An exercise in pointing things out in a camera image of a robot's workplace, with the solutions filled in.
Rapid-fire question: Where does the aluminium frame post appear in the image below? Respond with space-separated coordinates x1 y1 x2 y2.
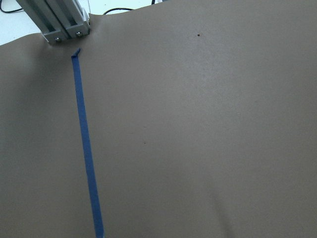
18 0 90 44

